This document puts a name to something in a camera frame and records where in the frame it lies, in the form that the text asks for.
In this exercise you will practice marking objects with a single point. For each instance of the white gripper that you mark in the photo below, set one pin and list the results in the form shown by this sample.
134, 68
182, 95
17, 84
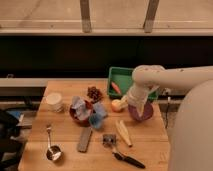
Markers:
137, 96

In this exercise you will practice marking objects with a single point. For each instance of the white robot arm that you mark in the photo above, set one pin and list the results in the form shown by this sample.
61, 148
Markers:
192, 138

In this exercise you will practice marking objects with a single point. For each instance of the purple bowl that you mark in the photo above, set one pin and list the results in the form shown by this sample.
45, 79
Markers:
147, 112

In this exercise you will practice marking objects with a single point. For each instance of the green plastic tray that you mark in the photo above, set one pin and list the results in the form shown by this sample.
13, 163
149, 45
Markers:
122, 77

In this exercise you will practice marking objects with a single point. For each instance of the orange carrot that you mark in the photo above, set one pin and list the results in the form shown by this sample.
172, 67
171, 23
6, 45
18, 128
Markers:
116, 88

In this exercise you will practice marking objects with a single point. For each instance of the yellow-red apple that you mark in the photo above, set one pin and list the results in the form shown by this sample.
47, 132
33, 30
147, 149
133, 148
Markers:
116, 105

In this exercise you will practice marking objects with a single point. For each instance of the dark grape bunch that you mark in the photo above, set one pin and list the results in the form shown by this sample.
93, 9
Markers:
94, 94

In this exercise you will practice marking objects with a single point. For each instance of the light blue crumpled cloth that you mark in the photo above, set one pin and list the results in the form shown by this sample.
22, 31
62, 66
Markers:
80, 106

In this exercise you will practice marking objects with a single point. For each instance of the grey rectangular block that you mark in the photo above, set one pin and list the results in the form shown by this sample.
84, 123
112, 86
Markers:
84, 140

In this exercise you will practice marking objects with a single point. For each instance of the wooden table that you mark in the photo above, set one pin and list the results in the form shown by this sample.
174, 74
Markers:
150, 144

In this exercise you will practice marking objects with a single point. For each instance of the white cup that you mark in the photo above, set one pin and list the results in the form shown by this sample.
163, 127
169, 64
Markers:
54, 102

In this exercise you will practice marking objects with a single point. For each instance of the metal measuring spoon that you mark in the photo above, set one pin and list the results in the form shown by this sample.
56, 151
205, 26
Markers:
53, 152

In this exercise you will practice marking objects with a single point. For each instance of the black object at left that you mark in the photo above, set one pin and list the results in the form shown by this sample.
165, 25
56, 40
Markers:
7, 144

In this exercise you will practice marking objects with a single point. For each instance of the black-handled metal tool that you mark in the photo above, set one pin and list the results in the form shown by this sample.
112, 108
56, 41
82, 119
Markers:
109, 141

